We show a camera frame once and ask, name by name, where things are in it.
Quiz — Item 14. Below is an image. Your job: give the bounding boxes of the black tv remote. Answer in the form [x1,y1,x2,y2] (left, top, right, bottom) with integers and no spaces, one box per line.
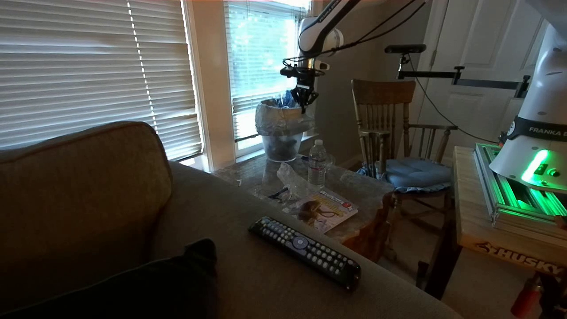
[250,217,361,291]

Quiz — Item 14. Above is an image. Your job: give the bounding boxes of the left window blinds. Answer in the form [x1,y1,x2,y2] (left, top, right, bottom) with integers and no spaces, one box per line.
[0,0,202,160]

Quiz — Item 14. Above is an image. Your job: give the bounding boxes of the black camera on stand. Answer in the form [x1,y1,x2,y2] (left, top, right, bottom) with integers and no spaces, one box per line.
[383,43,531,100]

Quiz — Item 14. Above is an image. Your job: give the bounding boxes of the white door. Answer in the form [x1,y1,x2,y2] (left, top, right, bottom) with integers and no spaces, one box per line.
[411,0,547,165]

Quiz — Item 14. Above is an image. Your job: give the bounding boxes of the husky workbench table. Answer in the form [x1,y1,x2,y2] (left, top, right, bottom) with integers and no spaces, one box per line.
[425,144,567,300]

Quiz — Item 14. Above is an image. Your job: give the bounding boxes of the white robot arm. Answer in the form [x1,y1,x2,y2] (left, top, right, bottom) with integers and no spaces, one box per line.
[292,0,567,194]

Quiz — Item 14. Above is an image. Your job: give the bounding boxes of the wooden armchair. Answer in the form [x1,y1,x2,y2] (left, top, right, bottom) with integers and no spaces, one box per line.
[351,80,455,194]

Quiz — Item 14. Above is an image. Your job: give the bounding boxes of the beige sofa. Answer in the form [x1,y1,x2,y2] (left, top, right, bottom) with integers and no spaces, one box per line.
[0,123,459,319]

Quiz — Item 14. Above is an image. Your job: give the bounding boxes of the blue seat cushion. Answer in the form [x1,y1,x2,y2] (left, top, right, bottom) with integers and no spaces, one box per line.
[386,158,452,194]

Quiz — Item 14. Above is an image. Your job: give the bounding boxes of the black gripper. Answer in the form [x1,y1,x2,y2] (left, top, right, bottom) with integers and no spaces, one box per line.
[290,68,317,114]

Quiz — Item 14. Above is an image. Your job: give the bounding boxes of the magazine with animal cover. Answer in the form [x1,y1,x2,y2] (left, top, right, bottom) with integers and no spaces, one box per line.
[283,190,358,233]

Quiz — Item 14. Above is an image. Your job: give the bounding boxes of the right window blinds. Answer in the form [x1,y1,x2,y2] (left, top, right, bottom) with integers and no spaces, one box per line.
[225,0,312,141]

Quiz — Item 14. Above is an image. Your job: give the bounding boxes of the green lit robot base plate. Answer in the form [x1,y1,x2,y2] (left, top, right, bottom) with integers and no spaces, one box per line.
[473,144,567,227]

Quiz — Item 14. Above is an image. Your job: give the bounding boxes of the window blinds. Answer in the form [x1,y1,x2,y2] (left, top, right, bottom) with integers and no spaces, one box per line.
[225,0,312,141]
[0,0,202,160]

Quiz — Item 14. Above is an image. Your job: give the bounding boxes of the dark throw pillow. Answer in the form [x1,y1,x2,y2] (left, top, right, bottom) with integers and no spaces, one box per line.
[2,240,216,319]

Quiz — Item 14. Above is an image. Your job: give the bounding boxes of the black pen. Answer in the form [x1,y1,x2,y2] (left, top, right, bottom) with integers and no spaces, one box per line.
[267,187,289,199]

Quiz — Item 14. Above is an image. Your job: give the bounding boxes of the clear plastic water bottle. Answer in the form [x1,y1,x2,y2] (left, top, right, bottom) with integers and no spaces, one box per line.
[308,139,326,188]

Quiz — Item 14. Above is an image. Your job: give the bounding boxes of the red object at corner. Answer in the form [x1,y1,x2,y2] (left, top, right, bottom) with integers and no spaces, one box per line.
[510,275,542,319]

